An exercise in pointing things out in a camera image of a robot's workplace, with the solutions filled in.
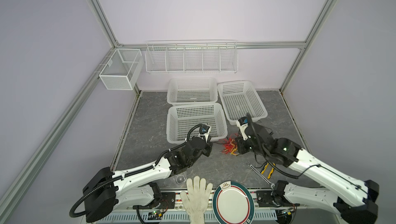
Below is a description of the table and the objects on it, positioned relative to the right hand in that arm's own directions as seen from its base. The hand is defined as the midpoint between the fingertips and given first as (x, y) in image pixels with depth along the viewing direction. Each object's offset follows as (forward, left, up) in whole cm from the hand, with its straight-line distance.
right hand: (236, 140), depth 72 cm
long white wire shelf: (+54, +21, +11) cm, 59 cm away
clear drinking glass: (-13, +27, -19) cm, 36 cm away
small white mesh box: (+49, +69, +5) cm, 85 cm away
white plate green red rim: (-23, +1, -19) cm, 30 cm away
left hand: (+2, +12, -4) cm, 13 cm away
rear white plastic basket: (+53, +25, -19) cm, 62 cm away
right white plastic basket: (+45, -11, -20) cm, 50 cm away
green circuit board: (-28, +38, -22) cm, 52 cm away
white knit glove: (-23, +19, -19) cm, 35 cm away
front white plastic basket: (+26, +31, -17) cm, 44 cm away
